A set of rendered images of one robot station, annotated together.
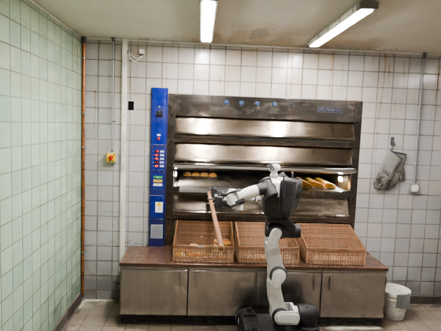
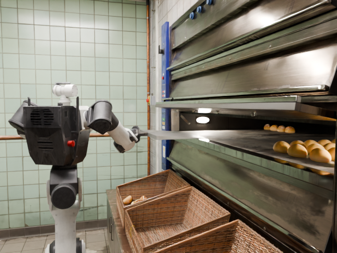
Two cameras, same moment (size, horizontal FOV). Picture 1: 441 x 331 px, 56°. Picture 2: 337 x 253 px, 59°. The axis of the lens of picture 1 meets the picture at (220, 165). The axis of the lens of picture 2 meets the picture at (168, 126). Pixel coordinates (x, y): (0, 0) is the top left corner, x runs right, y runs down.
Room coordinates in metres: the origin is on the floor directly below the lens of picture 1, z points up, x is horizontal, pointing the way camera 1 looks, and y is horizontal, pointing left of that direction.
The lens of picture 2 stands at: (3.51, -2.11, 1.41)
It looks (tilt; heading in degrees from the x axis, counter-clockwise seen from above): 4 degrees down; 77
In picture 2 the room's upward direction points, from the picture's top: straight up
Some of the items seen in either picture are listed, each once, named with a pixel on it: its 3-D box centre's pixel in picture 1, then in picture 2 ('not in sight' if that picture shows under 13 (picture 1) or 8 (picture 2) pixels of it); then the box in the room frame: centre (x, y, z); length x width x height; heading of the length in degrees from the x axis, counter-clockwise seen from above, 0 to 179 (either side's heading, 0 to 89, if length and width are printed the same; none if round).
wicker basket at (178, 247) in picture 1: (203, 240); (150, 195); (3.88, 0.13, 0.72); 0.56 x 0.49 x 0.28; 92
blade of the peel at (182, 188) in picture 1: (207, 188); (170, 133); (4.03, 0.11, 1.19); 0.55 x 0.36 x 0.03; 94
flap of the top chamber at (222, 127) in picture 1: (265, 128); (215, 38); (4.18, -0.43, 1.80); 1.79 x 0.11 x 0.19; 93
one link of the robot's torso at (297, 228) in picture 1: (282, 227); (64, 183); (3.33, -0.52, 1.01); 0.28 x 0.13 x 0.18; 95
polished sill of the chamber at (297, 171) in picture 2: (262, 191); (217, 146); (4.20, -0.43, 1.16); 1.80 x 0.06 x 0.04; 93
